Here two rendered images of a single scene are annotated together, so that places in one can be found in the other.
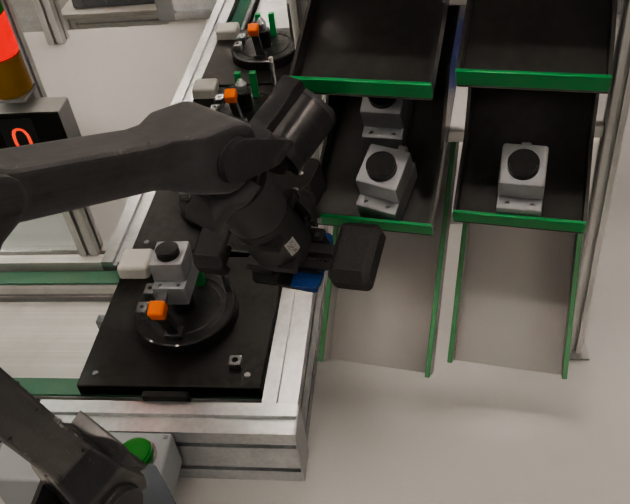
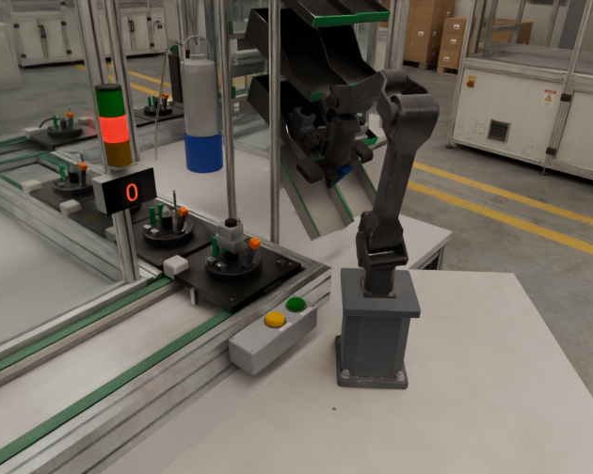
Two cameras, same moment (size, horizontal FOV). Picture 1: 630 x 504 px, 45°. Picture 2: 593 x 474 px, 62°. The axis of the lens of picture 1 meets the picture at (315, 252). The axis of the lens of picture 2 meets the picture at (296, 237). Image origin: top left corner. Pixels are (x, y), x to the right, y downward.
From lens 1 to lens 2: 103 cm
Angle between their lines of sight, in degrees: 51
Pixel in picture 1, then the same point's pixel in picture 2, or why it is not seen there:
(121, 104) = not seen: outside the picture
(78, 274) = (138, 292)
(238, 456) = (312, 296)
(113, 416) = (261, 308)
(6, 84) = (128, 154)
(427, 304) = (328, 202)
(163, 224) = (155, 252)
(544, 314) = (358, 192)
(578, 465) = not seen: hidden behind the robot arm
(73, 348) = (181, 319)
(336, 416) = not seen: hidden behind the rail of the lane
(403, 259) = (312, 190)
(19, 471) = (262, 341)
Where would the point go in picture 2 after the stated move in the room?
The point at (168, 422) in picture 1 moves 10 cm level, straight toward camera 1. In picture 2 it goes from (287, 292) to (329, 297)
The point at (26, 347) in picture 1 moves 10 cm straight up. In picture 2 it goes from (153, 335) to (148, 296)
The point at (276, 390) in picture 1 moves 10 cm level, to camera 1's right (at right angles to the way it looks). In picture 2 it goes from (304, 263) to (321, 246)
